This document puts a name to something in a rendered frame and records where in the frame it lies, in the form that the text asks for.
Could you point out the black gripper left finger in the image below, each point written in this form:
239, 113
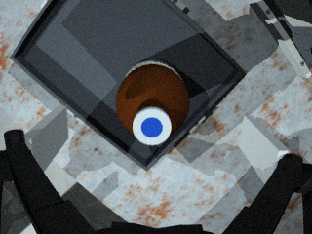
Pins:
46, 210

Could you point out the dark grey crate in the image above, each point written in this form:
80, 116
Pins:
296, 18

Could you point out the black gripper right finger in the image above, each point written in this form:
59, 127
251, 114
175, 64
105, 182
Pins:
265, 151

